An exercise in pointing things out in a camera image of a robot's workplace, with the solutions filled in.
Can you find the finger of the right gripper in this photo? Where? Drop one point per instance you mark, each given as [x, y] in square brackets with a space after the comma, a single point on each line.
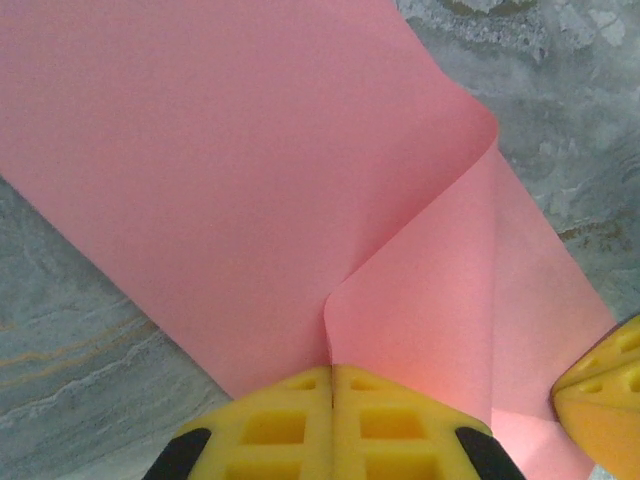
[610, 400]

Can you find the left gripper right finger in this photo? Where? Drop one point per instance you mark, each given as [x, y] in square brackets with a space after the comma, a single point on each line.
[395, 440]

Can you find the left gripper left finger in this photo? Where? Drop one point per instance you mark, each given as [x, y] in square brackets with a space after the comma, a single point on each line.
[280, 440]

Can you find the pink square paper sheet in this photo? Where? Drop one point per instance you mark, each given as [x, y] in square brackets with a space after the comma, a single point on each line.
[200, 150]

